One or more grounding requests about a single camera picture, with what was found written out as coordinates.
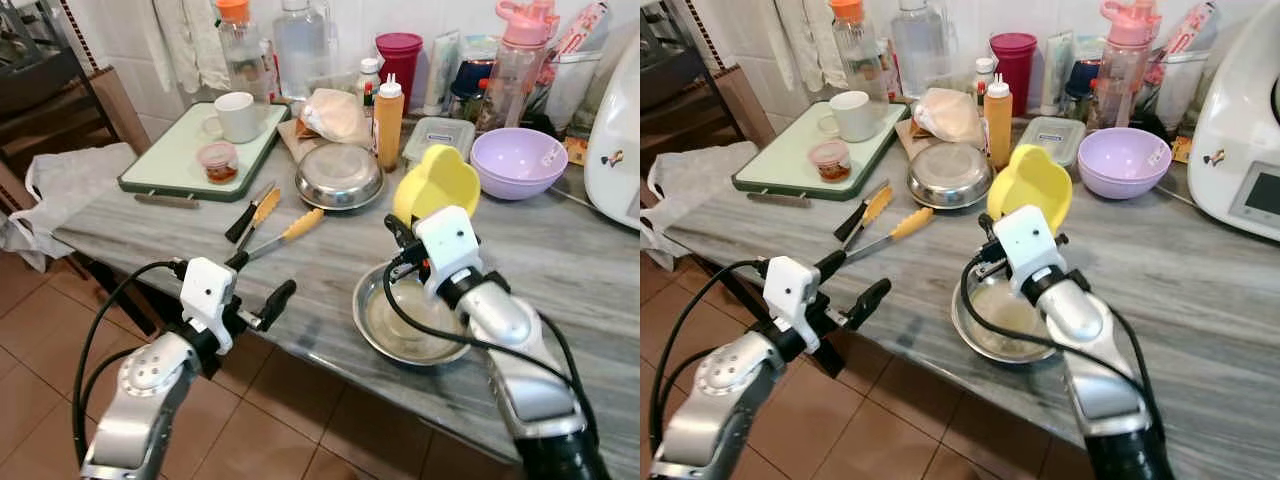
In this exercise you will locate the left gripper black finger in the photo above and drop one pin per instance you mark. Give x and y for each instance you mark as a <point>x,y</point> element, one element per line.
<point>830,265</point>
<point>277,300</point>
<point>870,300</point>
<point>238,261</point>

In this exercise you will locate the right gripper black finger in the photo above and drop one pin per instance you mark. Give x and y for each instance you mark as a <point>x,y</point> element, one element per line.
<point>989,228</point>
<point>395,228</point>

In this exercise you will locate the yellow plastic bowl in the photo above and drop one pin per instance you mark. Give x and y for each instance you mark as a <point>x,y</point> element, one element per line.
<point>1035,180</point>
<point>440,180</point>

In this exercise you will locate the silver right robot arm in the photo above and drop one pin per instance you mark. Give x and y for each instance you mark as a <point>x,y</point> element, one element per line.
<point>1100,380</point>
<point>520,380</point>

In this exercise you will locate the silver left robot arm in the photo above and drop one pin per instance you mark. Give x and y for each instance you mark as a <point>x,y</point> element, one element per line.
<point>140,400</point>
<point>720,400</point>

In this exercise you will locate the stainless steel bowl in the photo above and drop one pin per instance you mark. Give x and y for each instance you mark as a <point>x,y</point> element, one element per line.
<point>1000,315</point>
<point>338,175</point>
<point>948,172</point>
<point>400,320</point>

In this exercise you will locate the steel tongs yellow grip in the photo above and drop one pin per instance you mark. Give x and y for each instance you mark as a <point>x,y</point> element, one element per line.
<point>305,222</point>
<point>915,220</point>

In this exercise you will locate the brown wooden stick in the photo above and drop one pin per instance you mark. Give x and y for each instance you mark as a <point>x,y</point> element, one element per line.
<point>780,199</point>
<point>165,201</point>

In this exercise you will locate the small plastic red sauce cup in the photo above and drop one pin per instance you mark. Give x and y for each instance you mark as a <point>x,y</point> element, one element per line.
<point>830,163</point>
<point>218,165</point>

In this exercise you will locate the orange squeeze bottle white cap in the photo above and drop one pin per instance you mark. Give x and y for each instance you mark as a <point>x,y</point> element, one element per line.
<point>997,125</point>
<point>388,125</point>

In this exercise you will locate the clear lidded food container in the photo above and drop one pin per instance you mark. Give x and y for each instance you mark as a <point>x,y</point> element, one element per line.
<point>1052,133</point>
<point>440,135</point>

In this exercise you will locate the green rimmed cutting board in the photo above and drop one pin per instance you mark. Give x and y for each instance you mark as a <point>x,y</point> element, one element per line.
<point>170,165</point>
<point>785,165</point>

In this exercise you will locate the brown paper sheet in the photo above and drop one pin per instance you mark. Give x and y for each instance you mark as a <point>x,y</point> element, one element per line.
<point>908,140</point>
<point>293,140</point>

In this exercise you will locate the purple plastic bowl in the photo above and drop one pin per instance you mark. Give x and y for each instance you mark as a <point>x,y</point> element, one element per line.
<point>515,160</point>
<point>1120,160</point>

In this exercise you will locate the white ceramic mug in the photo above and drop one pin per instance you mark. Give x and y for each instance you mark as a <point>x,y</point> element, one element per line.
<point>857,115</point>
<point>240,117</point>

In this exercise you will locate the small bottle white cap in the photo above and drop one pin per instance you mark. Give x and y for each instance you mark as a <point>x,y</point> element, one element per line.
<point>984,72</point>
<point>369,75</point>

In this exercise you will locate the dark blue jar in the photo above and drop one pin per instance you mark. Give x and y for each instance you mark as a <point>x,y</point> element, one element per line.
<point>470,90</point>
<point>1082,88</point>

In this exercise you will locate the white plastic bag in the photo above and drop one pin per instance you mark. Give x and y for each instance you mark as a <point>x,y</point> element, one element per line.
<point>70,185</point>
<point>690,185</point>

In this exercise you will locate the white upright packet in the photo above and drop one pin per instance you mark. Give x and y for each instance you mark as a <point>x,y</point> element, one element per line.
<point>1055,70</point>
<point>442,70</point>

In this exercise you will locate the maroon plastic cup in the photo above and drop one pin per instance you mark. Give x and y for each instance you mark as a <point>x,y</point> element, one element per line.
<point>400,60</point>
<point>1013,60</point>

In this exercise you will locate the clear plastic water jug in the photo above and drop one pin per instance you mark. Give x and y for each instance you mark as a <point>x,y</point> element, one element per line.
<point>300,45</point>
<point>918,45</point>

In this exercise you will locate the clear bottle orange cap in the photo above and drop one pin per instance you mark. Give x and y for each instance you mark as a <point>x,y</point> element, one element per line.
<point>245,55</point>
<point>858,55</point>

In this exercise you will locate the pink lidded water bottle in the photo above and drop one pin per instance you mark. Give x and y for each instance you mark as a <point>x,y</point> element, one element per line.
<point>1125,60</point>
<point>520,60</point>

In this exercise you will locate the beige hanging towel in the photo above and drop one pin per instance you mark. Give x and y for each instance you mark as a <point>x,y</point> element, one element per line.
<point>800,40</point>
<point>190,45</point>

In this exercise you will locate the clear plastic tub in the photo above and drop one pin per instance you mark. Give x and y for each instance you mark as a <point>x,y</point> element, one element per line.
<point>572,90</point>
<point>1182,90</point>

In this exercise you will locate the white kitchen food processor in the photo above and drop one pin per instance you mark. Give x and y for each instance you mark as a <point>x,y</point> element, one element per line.
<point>1235,150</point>
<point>612,150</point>

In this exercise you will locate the dark wooden shelf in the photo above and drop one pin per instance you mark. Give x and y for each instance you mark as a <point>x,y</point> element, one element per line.
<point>40,100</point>
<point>690,80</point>

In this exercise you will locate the red and white packet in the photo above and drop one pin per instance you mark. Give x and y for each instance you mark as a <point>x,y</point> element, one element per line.
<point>1192,25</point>
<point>580,25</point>

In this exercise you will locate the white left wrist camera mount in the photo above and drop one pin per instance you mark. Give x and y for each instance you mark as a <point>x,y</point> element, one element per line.
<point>207,290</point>
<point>790,290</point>

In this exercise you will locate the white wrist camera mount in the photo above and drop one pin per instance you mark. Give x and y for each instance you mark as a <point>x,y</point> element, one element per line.
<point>207,290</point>
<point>450,240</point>
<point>1030,240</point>
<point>790,290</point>

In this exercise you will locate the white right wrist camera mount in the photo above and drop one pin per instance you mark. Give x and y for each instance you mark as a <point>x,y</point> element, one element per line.
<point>1030,240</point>
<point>450,240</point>

